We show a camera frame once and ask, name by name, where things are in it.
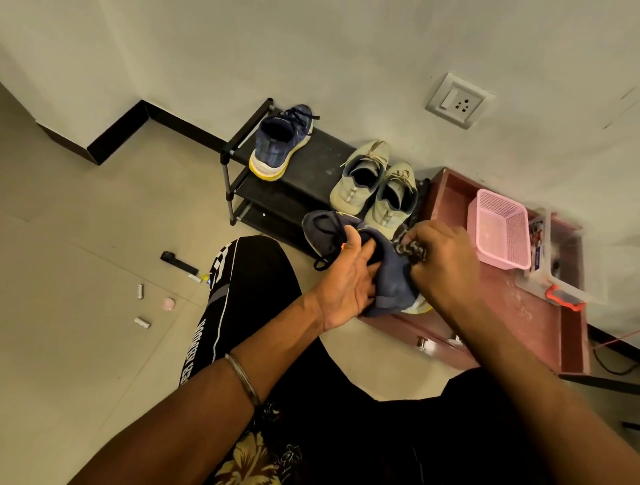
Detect person's left hand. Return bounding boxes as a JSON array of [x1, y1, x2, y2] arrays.
[[311, 224, 382, 333]]

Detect person's right hand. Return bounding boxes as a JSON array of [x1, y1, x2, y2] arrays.
[[400, 220, 482, 321]]

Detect dark blue sneaker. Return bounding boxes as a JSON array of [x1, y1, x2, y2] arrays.
[[301, 210, 434, 318], [248, 104, 320, 182]]

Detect person's right forearm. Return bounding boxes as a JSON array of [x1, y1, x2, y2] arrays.
[[435, 300, 640, 485]]

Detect person's left forearm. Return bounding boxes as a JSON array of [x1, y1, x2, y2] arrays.
[[67, 295, 328, 485]]

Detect beige sneaker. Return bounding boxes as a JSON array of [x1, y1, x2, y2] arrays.
[[329, 140, 390, 217], [364, 161, 419, 241]]

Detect pink plastic basket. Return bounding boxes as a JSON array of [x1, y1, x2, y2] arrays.
[[467, 188, 532, 271]]

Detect black shoe rack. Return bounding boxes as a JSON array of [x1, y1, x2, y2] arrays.
[[220, 98, 432, 261]]

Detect black printed trousers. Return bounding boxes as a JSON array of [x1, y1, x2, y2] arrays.
[[178, 235, 556, 485]]

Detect colourful card packet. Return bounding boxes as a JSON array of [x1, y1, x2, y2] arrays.
[[528, 215, 546, 273]]

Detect clear plastic storage box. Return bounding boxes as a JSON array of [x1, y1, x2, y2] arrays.
[[515, 206, 609, 313]]

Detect red box latch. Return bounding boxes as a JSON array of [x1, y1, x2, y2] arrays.
[[545, 285, 586, 313]]

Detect silver bangle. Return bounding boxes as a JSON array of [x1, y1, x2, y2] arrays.
[[224, 353, 262, 408]]

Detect floral patterned shirt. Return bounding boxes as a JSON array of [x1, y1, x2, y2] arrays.
[[212, 402, 308, 485]]

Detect white wall socket plate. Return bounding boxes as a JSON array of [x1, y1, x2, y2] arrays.
[[425, 73, 496, 131]]

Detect black handled tool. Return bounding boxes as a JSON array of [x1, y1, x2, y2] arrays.
[[160, 251, 200, 276]]

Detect black cable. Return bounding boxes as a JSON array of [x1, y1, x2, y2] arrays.
[[591, 345, 640, 377]]

